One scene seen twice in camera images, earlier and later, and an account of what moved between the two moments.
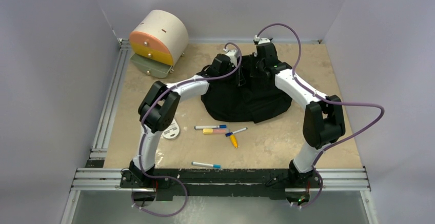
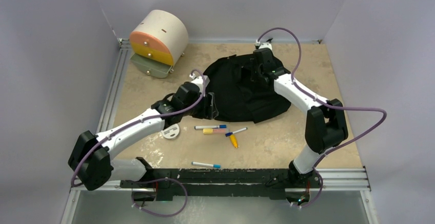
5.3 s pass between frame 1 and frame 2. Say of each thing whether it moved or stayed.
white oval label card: stayed
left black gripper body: moved
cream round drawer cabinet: stayed
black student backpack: stayed
